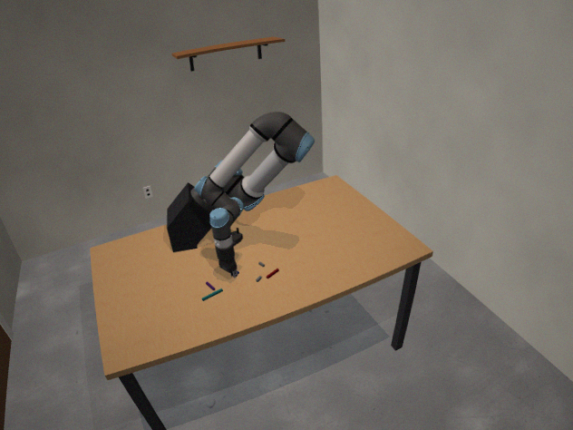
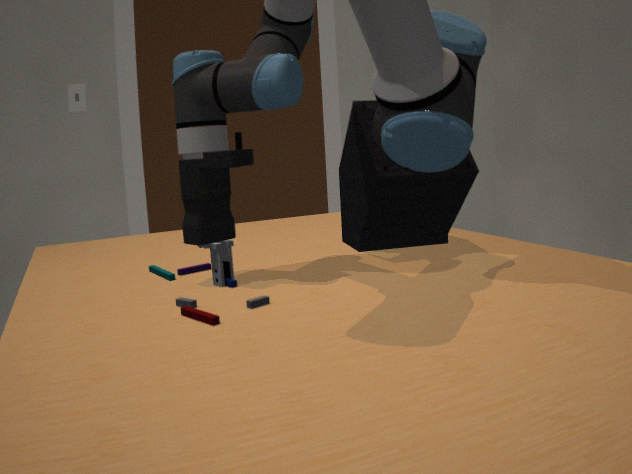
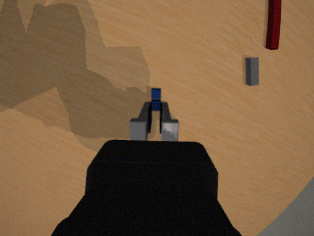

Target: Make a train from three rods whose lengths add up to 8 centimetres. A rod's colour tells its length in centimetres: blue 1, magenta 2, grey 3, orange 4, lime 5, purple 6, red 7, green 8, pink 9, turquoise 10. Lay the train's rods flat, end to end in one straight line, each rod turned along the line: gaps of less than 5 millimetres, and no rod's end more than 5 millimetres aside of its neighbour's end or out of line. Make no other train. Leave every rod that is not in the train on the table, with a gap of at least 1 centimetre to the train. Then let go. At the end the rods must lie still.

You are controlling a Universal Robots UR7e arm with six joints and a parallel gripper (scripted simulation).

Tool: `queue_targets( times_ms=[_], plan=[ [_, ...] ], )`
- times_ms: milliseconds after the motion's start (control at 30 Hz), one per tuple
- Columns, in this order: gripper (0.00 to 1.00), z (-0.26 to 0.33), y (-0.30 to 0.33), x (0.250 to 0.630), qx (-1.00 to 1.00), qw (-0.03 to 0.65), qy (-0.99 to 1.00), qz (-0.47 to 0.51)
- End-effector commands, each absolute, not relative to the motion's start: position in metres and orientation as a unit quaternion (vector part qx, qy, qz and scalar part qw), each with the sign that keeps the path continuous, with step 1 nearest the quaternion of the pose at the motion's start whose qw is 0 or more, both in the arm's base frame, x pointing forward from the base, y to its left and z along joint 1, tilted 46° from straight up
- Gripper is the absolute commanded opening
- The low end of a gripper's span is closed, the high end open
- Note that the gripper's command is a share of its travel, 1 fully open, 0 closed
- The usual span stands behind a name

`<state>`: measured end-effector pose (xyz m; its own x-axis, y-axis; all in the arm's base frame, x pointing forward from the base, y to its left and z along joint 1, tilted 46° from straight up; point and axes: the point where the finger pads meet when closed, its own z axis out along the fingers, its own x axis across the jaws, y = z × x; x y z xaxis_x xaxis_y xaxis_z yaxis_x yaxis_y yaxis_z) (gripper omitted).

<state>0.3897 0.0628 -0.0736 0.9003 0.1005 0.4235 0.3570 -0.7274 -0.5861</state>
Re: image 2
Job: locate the purple rod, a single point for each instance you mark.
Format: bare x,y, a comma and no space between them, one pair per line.
194,269

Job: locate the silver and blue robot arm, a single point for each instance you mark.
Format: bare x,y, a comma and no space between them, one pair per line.
426,112

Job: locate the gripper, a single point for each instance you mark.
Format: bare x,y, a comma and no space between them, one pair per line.
206,191

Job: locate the teal rod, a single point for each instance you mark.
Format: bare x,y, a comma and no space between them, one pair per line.
162,273

